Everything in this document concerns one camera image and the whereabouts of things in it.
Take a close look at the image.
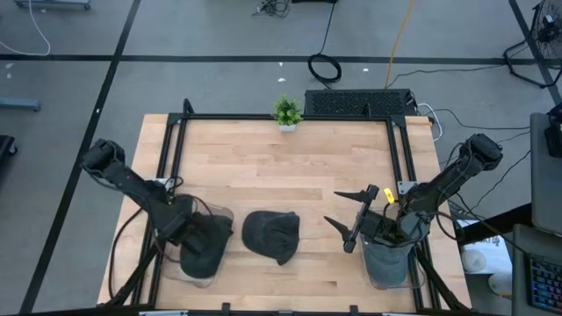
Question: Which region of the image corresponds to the black cable bundle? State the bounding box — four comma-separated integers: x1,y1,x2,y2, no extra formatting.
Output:
252,0,292,18

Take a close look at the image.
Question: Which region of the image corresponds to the white floor cable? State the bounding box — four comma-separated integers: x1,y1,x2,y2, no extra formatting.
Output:
0,0,52,57

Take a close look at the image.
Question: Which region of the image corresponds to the grey furniture foot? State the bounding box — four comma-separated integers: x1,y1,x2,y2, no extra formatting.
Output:
0,97,42,112

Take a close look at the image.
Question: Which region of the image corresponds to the black coiled cable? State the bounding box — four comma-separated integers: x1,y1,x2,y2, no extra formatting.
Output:
306,0,342,85

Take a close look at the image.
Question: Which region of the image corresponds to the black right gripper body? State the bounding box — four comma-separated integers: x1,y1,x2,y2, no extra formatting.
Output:
342,184,416,255

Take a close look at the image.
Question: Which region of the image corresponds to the black desk device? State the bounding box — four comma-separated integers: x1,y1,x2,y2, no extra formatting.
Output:
543,103,562,159

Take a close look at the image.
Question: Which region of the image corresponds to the yellow cable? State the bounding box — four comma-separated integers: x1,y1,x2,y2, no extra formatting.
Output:
384,0,416,89

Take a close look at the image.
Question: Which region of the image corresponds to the light blue-grey baseball cap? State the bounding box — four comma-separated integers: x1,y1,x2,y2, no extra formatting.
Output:
362,241,414,290

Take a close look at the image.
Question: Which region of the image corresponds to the dark charcoal baseball cap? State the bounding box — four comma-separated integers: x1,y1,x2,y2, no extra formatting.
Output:
178,212,234,280
241,210,301,267

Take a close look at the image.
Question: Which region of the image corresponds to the black aluminium rig frame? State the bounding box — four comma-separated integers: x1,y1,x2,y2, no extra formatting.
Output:
98,98,473,316

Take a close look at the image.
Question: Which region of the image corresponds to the white printed box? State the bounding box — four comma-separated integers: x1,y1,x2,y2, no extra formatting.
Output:
455,218,514,276

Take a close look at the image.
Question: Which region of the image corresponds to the grey cart base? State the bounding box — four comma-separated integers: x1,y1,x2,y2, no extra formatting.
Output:
11,0,92,11

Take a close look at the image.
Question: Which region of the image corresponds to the white looped cable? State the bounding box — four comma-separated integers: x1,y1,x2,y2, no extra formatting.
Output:
415,102,444,142

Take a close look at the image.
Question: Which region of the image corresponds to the clear plastic bin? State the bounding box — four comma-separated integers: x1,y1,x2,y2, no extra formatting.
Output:
157,202,236,290
357,205,428,291

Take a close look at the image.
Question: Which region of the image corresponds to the small green potted plant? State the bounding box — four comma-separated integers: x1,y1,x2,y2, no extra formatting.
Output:
272,92,304,133

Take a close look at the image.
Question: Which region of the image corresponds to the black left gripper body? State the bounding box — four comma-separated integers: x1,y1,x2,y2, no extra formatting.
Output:
169,210,216,258

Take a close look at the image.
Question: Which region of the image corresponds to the backlit computer keyboard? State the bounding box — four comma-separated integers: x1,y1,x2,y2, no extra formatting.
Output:
528,255,562,315

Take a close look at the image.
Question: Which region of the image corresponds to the black desk beam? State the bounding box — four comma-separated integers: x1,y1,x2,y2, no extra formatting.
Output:
454,201,535,247

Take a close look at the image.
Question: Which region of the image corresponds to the black keyboard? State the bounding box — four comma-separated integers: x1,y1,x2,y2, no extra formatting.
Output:
304,88,417,119

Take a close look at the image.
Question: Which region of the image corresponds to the black arm base cable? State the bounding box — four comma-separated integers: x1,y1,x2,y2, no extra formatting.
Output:
108,204,148,304

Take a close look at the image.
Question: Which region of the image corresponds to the white paper roll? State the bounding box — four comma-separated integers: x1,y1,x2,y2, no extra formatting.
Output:
487,271,514,298

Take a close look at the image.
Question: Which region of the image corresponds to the black chair base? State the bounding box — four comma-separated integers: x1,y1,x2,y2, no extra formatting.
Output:
0,134,18,160

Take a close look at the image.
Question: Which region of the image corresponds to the grey desk top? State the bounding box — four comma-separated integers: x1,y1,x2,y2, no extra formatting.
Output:
510,222,562,316
529,111,562,236

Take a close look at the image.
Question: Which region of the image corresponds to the black floor fan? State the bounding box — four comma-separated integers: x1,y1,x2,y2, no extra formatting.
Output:
502,0,562,89

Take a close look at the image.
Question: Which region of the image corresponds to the thin black floor cable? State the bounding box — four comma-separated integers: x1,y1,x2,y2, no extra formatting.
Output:
385,63,506,89
500,130,531,144
423,107,531,132

